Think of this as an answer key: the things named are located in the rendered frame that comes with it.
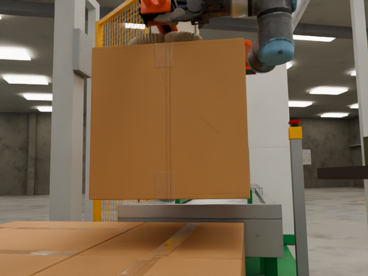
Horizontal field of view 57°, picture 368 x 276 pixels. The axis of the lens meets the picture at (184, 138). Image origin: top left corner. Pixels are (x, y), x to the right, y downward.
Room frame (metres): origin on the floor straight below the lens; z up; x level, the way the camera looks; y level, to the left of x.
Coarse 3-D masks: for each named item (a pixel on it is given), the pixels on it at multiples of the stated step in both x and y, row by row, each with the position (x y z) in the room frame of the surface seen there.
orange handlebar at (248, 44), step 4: (144, 0) 0.85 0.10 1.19; (148, 0) 0.85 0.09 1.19; (160, 0) 0.85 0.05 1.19; (164, 0) 0.86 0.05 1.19; (148, 4) 0.87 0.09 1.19; (160, 28) 1.02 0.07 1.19; (164, 28) 1.04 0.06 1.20; (172, 28) 1.02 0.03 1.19; (176, 28) 1.03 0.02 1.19; (160, 32) 1.05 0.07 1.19; (164, 32) 1.06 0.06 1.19; (248, 44) 1.16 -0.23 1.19; (248, 48) 1.19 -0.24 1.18; (248, 52) 1.23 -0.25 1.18; (248, 64) 1.36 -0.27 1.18
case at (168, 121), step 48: (96, 48) 0.87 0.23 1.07; (144, 48) 0.85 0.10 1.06; (192, 48) 0.84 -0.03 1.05; (240, 48) 0.82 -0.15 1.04; (96, 96) 0.87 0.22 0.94; (144, 96) 0.85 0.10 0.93; (192, 96) 0.84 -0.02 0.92; (240, 96) 0.82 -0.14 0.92; (96, 144) 0.86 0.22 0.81; (144, 144) 0.85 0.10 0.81; (192, 144) 0.83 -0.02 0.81; (240, 144) 0.82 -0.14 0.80; (96, 192) 0.86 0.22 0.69; (144, 192) 0.85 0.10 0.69; (192, 192) 0.83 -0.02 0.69; (240, 192) 0.82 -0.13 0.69
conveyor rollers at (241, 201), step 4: (252, 196) 3.06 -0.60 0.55; (188, 200) 2.62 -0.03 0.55; (192, 200) 2.61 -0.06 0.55; (196, 200) 2.60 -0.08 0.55; (200, 200) 2.60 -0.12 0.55; (204, 200) 2.59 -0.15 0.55; (208, 200) 2.59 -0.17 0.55; (212, 200) 2.58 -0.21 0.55; (216, 200) 2.58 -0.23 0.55; (220, 200) 2.57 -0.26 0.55; (224, 200) 2.57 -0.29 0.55; (228, 200) 2.56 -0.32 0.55; (232, 200) 2.55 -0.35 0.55; (236, 200) 2.55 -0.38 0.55; (240, 200) 2.54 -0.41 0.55; (244, 200) 2.54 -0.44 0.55; (252, 200) 2.53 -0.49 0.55; (256, 200) 2.52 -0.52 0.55
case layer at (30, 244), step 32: (32, 224) 1.43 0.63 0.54; (64, 224) 1.41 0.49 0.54; (96, 224) 1.40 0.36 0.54; (128, 224) 1.38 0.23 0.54; (160, 224) 1.36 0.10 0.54; (192, 224) 1.35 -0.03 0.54; (224, 224) 1.33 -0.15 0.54; (0, 256) 0.84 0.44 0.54; (32, 256) 0.84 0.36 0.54; (64, 256) 0.83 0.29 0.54; (96, 256) 0.83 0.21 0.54; (128, 256) 0.82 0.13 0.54; (160, 256) 0.82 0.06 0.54; (192, 256) 0.81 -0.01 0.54; (224, 256) 0.80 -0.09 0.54
